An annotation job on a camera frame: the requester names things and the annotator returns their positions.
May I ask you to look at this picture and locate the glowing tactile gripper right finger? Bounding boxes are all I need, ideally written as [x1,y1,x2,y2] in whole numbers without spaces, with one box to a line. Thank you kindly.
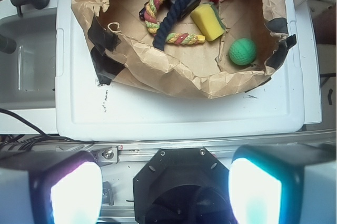
[229,143,336,223]

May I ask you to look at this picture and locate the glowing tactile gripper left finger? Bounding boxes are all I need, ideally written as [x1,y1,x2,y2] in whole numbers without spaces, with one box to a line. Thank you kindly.
[1,151,103,223]

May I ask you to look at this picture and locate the yellow sponge with green side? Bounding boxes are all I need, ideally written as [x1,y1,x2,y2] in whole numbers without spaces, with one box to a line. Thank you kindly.
[191,2,226,42]

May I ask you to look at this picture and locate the white plastic bin lid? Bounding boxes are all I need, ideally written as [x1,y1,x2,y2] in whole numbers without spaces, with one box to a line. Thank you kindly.
[55,0,305,141]

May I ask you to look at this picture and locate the clear plastic container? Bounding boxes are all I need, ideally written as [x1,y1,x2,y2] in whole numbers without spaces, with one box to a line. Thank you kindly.
[1,8,56,110]

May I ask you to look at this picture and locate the green dimpled foam ball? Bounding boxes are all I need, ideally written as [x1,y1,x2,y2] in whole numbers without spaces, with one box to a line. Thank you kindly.
[229,38,257,66]

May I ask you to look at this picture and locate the crumpled brown paper bag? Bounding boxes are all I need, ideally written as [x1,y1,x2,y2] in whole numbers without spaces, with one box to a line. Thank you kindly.
[71,0,291,99]

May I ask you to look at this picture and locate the black cable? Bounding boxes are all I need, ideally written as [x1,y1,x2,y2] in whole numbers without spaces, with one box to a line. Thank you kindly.
[0,108,93,153]

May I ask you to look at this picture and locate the black octagonal mount plate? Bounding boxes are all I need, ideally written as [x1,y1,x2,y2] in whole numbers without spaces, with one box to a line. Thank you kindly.
[133,148,237,223]

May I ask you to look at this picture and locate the aluminium extrusion rail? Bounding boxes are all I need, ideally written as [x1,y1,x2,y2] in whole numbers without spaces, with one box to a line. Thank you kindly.
[54,129,336,166]

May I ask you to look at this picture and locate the navy blue rope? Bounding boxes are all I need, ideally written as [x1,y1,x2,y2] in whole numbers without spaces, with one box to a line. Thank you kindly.
[153,0,196,51]

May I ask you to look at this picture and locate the multicolour braided rope toy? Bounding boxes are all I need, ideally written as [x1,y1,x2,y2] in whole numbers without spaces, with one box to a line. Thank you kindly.
[139,0,205,51]

